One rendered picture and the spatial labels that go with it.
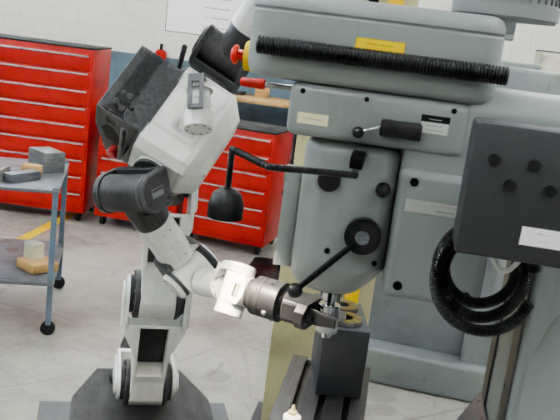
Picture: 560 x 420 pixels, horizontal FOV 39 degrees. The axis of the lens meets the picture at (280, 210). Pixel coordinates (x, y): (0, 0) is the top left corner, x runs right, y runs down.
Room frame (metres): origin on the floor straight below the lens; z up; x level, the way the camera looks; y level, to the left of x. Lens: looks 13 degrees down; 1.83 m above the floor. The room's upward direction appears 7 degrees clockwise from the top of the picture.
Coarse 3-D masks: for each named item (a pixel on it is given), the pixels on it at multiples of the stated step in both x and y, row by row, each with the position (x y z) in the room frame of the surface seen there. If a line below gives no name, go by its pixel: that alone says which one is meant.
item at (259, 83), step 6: (246, 78) 1.73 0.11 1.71; (252, 78) 1.73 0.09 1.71; (258, 78) 1.73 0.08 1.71; (246, 84) 1.73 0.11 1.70; (252, 84) 1.72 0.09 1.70; (258, 84) 1.72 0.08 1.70; (264, 84) 1.72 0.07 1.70; (270, 84) 1.72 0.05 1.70; (276, 84) 1.72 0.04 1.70; (282, 84) 1.72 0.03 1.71; (288, 90) 1.72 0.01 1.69
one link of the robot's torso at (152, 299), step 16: (192, 192) 2.21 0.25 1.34; (192, 208) 2.19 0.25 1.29; (192, 224) 2.18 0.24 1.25; (144, 256) 2.15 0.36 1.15; (144, 272) 2.15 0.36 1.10; (160, 272) 2.16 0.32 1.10; (144, 288) 2.15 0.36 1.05; (160, 288) 2.16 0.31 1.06; (144, 304) 2.14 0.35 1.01; (160, 304) 2.15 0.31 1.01; (176, 304) 2.16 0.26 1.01
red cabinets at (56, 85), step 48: (0, 48) 6.50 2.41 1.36; (48, 48) 6.50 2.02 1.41; (96, 48) 6.53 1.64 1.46; (0, 96) 6.51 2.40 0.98; (48, 96) 6.49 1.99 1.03; (96, 96) 6.62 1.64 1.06; (0, 144) 6.50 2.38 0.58; (48, 144) 6.48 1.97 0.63; (96, 144) 6.72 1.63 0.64; (240, 144) 6.19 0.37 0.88; (288, 144) 6.50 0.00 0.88; (0, 192) 6.50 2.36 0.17; (240, 192) 6.18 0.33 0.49; (240, 240) 6.18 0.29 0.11
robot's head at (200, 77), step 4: (200, 72) 1.83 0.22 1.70; (188, 76) 1.82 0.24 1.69; (192, 76) 1.82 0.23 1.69; (196, 76) 1.82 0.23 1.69; (200, 76) 1.82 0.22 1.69; (204, 76) 1.83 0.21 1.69; (188, 80) 1.82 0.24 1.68; (192, 80) 1.82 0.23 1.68; (196, 80) 1.82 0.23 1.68; (200, 80) 1.82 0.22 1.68; (204, 80) 1.84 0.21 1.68; (188, 84) 1.81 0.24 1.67; (200, 84) 1.81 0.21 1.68; (208, 84) 1.84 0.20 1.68; (188, 88) 1.81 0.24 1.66; (200, 88) 1.80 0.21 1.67; (212, 88) 1.85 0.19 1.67; (188, 92) 1.80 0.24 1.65; (200, 92) 1.80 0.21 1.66; (188, 96) 1.80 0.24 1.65; (200, 96) 1.80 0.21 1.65; (188, 100) 1.79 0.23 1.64; (200, 100) 1.79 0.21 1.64; (188, 104) 1.79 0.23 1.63; (192, 104) 1.79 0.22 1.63; (196, 104) 1.79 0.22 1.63; (200, 104) 1.78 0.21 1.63; (188, 108) 1.79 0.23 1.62; (192, 108) 1.79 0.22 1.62; (196, 108) 1.79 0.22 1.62
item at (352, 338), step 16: (352, 304) 2.09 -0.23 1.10; (352, 320) 1.97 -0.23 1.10; (336, 336) 1.92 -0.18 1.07; (352, 336) 1.92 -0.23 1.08; (368, 336) 1.93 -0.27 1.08; (320, 352) 1.93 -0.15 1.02; (336, 352) 1.92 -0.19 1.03; (352, 352) 1.92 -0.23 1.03; (320, 368) 1.92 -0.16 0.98; (336, 368) 1.92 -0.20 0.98; (352, 368) 1.92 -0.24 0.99; (320, 384) 1.92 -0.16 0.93; (336, 384) 1.92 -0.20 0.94; (352, 384) 1.92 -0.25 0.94
